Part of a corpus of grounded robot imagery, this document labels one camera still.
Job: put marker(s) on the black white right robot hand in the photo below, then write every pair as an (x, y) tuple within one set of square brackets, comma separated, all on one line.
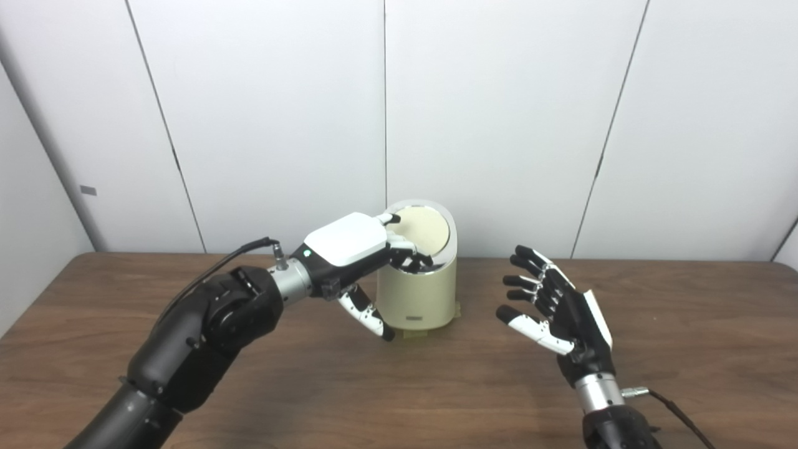
[(576, 324)]

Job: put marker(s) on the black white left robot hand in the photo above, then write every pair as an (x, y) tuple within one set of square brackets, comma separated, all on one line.
[(346, 240)]

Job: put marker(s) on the cream round bin lid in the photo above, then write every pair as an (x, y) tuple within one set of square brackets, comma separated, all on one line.
[(427, 227)]

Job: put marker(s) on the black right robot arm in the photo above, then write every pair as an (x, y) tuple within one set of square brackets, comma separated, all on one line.
[(608, 411)]

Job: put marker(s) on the cream-colored bin body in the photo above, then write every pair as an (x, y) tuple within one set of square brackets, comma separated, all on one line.
[(424, 296)]

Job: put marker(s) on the yellow masking tape piece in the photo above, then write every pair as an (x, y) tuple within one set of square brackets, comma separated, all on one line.
[(416, 335)]

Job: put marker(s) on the small grey wall label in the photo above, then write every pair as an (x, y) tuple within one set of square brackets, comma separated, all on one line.
[(88, 190)]

